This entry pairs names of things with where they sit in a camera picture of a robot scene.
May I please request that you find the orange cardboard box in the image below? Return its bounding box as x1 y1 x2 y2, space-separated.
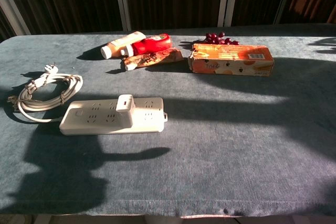
188 43 275 77

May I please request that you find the white plug adapter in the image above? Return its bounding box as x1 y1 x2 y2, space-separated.
115 94 135 127

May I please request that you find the blue-grey table cloth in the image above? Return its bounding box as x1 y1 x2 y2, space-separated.
0 24 336 217

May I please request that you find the red ketchup bottle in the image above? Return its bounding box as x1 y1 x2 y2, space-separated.
120 33 173 58

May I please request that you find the coiled white power cord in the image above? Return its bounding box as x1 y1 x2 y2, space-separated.
7 63 84 123

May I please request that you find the brown snack packet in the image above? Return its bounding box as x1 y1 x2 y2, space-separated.
123 48 184 71

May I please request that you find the dark red grape bunch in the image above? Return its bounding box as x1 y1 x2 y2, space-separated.
204 31 240 46

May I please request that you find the cream sauce bottle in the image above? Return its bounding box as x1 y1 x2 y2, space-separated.
100 31 146 60

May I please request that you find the white power strip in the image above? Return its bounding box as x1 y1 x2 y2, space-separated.
59 97 169 136

